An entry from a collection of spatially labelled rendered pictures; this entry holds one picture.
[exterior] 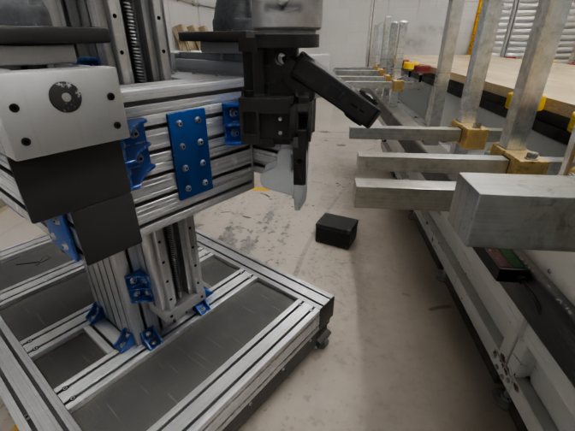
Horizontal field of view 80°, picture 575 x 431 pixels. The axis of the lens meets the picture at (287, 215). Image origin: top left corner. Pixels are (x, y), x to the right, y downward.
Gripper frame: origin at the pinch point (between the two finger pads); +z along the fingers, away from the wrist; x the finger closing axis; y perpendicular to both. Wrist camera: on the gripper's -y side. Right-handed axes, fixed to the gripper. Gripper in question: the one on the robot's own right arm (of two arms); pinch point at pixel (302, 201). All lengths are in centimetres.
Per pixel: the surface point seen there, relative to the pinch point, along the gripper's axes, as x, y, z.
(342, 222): -127, -15, 71
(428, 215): -132, -61, 67
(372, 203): 1.7, -9.0, -0.9
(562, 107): -42, -55, -6
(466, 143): -45, -37, 4
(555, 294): 0.0, -36.4, 13.0
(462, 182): 24.5, -9.8, -12.9
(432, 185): 0.2, -16.3, -3.1
